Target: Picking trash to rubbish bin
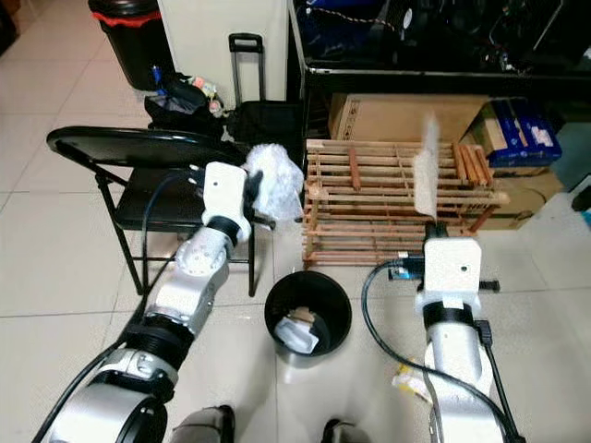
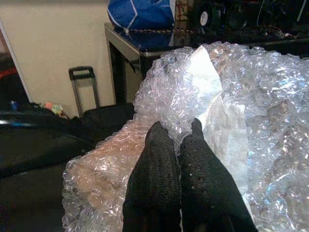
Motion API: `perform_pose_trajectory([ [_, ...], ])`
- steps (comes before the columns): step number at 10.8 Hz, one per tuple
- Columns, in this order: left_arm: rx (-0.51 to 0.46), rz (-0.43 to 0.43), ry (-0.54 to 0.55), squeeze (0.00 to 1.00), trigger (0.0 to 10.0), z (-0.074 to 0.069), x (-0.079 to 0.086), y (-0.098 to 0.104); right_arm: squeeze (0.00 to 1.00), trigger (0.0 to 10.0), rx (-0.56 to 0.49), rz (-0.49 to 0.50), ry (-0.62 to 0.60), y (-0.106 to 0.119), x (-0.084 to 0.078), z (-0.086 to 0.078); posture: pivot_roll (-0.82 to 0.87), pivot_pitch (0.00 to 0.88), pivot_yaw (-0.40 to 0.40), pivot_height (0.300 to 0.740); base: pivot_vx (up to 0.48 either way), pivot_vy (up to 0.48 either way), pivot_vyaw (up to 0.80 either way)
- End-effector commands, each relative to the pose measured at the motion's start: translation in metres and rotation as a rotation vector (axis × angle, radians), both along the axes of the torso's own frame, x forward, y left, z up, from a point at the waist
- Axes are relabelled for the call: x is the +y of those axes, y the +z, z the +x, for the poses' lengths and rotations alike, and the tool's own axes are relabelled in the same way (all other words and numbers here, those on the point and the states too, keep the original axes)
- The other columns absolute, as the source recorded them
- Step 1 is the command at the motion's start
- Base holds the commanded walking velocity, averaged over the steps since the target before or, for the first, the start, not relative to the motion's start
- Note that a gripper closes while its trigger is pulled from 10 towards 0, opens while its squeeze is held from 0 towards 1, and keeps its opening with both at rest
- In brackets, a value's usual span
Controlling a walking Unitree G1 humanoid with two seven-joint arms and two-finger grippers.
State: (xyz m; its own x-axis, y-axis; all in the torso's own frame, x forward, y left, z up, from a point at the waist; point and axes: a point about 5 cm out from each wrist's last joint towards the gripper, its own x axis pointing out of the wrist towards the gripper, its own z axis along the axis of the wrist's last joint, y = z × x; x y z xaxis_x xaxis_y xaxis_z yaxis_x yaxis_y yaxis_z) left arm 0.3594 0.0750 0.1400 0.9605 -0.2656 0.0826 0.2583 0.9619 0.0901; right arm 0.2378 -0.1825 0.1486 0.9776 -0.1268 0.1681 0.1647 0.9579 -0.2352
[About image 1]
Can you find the yellow white snack packet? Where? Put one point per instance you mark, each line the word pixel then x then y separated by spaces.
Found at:
pixel 411 380

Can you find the short wooden stick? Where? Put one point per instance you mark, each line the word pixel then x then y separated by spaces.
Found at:
pixel 355 169

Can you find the brown cardboard piece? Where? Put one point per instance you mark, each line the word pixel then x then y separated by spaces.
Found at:
pixel 427 166

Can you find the blue fabric bag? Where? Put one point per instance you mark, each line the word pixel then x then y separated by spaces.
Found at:
pixel 346 35

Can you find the round black rubbish bin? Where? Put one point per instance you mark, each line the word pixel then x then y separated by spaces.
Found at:
pixel 332 300

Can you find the clear plastic bag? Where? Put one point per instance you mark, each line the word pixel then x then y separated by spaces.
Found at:
pixel 277 180

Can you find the black bag with colourful charms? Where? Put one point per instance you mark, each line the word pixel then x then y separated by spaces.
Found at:
pixel 175 106

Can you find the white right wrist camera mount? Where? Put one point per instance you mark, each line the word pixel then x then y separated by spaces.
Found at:
pixel 452 268

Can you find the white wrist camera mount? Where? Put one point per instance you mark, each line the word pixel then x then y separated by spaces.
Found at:
pixel 226 189
pixel 452 268

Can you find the grey robot foot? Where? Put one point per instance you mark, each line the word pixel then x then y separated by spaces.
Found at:
pixel 351 432
pixel 203 426

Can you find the black metal shelf rack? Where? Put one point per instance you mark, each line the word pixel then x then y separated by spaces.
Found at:
pixel 443 77

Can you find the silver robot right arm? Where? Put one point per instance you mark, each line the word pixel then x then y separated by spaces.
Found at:
pixel 457 355

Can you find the black bin with red liner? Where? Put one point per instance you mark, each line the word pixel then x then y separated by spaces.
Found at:
pixel 125 46

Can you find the wooden slat rack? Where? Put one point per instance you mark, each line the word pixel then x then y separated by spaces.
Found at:
pixel 388 212

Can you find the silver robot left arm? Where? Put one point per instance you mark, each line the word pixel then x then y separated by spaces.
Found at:
pixel 194 281

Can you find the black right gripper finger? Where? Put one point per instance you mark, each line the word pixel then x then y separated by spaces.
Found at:
pixel 441 230
pixel 428 230

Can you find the black trolley suitcase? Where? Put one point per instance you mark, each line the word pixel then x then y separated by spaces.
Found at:
pixel 268 122

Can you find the blue white box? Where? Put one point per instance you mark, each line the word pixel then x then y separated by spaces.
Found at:
pixel 526 131

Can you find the large brown cardboard box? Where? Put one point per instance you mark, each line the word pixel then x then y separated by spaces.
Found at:
pixel 397 117

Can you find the black folding chair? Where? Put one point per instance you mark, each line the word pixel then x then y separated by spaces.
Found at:
pixel 157 194

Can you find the grey robot right foot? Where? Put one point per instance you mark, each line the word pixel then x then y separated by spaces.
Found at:
pixel 351 432

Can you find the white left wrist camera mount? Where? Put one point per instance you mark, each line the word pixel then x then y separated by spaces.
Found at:
pixel 226 189

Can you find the grey robot left foot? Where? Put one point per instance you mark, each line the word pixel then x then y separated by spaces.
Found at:
pixel 203 426

